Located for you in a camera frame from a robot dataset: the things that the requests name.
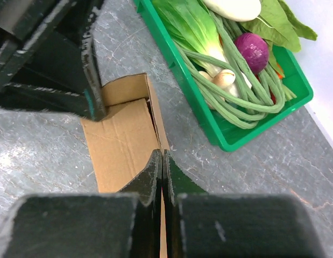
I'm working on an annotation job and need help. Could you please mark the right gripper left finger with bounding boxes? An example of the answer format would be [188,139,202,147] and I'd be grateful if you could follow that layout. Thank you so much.
[0,150,162,257]

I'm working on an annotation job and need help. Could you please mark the spare cardboard box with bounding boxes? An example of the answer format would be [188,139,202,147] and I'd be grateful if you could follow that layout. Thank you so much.
[81,73,169,257]

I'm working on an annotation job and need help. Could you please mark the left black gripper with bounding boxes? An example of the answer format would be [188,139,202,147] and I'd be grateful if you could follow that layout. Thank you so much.
[0,1,106,121]

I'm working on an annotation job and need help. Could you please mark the green long beans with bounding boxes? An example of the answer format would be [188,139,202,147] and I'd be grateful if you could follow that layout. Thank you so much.
[173,8,295,129]

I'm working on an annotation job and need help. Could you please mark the green plastic tray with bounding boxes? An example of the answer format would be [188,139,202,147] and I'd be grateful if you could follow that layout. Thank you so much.
[135,1,313,152]

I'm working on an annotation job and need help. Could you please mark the white eggplant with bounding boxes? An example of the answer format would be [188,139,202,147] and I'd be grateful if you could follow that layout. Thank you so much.
[203,0,261,22]

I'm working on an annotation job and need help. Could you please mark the leafy green vegetable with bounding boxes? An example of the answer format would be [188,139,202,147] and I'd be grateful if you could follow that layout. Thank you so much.
[241,0,317,77]

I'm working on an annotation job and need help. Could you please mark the purple onion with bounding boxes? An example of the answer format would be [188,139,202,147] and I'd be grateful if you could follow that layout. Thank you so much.
[234,33,270,74]

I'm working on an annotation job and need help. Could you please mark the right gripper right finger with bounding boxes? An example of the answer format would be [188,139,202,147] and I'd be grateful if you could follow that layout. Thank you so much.
[162,151,325,257]

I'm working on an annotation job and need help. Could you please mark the bok choy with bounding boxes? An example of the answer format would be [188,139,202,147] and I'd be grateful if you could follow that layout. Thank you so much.
[152,1,227,63]

